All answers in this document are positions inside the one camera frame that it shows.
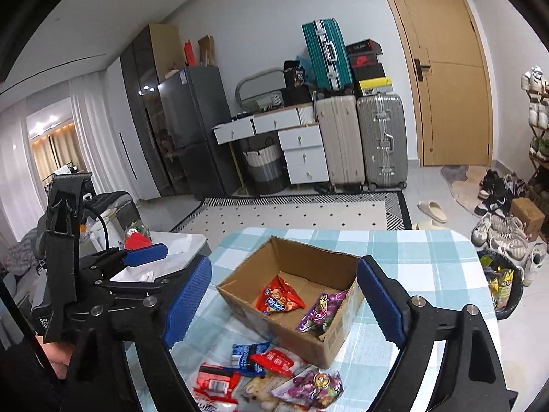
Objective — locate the black shoebox red lid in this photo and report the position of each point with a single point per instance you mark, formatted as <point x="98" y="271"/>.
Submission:
<point x="363" y="47"/>

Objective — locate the dark glossy cabinet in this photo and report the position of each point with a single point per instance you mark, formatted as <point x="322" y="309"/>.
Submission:
<point x="141" y="94"/>

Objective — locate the silver suitcase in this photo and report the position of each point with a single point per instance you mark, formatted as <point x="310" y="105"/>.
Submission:
<point x="381" y="141"/>

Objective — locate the blue snack packet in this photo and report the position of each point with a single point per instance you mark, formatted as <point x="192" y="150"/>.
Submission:
<point x="244" y="356"/>

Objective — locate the black trash bin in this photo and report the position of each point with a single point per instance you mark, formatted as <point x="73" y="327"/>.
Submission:
<point x="512" y="304"/>

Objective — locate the red white snack packet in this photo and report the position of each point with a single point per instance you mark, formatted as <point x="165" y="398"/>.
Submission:
<point x="214" y="384"/>

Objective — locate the person's left hand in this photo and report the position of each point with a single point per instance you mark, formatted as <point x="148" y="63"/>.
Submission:
<point x="58" y="358"/>

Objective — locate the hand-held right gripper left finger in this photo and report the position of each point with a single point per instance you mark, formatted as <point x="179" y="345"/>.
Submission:
<point x="188" y="300"/>

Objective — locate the oval mirror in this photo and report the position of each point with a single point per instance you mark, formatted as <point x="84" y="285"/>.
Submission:
<point x="257" y="88"/>

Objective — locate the dark grey sofa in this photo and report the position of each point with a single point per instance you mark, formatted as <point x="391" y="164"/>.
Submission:
<point x="116" y="208"/>

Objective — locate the purple grape snack packet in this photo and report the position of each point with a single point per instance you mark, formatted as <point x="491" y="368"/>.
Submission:
<point x="313" y="384"/>

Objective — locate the beige snack packet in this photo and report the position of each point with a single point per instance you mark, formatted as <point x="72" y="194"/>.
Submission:
<point x="261" y="390"/>

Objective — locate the white sheer curtain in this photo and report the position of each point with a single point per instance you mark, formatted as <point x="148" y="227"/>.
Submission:
<point x="88" y="137"/>

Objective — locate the scattered pile of shoes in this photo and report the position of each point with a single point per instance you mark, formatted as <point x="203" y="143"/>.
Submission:
<point x="499" y="227"/>

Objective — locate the plain black shoebox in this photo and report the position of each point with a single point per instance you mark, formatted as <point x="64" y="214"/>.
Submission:
<point x="369" y="73"/>

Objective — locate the beige suitcase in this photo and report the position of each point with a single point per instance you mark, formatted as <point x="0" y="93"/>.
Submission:
<point x="341" y="141"/>

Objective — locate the red paper bag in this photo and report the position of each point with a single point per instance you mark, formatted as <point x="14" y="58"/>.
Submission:
<point x="188" y="53"/>

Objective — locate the wooden shoe rack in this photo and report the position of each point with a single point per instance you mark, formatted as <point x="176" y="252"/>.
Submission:
<point x="537" y="171"/>

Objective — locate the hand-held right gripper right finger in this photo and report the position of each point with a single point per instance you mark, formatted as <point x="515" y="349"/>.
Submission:
<point x="381" y="304"/>

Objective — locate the dotted cream rug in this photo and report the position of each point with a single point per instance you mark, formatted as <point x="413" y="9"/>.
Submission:
<point x="300" y="212"/>

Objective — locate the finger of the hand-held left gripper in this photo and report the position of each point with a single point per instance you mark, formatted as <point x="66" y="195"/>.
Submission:
<point x="143" y="254"/>
<point x="171" y="275"/>

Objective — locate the wooden door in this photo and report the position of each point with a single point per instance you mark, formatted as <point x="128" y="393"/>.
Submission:
<point x="450" y="107"/>

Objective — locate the white drawer dresser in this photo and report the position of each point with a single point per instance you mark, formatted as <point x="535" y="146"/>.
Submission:
<point x="300" y="137"/>

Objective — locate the brown cardboard box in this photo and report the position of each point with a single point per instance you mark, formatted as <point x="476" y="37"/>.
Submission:
<point x="300" y="261"/>

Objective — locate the grey white laundry basket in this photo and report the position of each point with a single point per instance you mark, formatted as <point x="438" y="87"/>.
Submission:
<point x="266" y="167"/>

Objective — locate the orange snack packet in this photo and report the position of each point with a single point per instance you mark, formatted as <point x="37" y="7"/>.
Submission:
<point x="276" y="300"/>

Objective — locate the small cardboard carton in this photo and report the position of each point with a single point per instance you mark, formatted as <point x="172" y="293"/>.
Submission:
<point x="527" y="216"/>

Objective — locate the beige slipper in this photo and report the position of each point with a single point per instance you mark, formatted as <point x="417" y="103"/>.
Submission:
<point x="433" y="210"/>
<point x="429" y="225"/>

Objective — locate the red green snack bag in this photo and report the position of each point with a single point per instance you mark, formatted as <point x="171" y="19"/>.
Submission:
<point x="137" y="236"/>

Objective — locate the dark grey fridge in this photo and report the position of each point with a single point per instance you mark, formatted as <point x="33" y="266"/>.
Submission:
<point x="193" y="116"/>

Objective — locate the yellow black shoebox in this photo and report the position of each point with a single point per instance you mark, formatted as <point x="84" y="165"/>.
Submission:
<point x="375" y="86"/>

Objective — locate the purple pink snack packet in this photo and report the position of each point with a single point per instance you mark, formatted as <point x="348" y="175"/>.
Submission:
<point x="321" y="311"/>

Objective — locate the black box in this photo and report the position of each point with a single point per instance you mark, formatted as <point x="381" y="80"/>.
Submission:
<point x="296" y="92"/>

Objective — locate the beige grey door mat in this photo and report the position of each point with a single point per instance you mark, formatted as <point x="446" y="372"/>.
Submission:
<point x="463" y="184"/>

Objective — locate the shoe rack with shoes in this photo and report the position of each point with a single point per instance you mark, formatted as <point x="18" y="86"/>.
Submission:
<point x="536" y="111"/>

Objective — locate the brown paper bag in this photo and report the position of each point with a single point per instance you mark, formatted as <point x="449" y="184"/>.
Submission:
<point x="206" y="50"/>

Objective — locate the teal suitcase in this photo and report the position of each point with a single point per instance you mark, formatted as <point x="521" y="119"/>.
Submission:
<point x="326" y="55"/>

